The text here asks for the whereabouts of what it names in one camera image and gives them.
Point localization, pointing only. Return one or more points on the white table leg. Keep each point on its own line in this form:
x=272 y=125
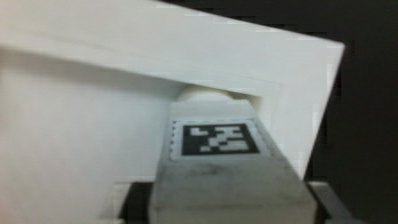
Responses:
x=226 y=182

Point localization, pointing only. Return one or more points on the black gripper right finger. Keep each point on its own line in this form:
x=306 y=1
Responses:
x=336 y=215

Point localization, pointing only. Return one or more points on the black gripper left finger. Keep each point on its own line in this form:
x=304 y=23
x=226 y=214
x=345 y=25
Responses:
x=134 y=213

